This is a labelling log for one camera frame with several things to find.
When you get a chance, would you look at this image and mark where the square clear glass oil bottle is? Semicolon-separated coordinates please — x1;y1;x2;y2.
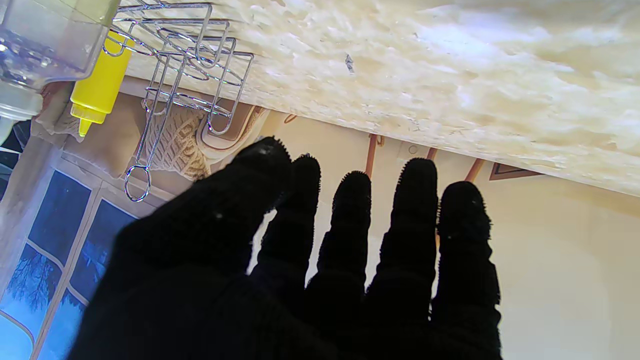
0;0;121;146

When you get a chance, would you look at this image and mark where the yellow squeeze bottle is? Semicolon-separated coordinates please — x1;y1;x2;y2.
70;30;135;138

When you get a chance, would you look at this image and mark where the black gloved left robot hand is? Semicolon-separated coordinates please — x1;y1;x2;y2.
67;137;503;360

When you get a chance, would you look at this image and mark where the chrome wire condiment rack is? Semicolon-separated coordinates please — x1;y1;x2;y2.
102;0;256;203

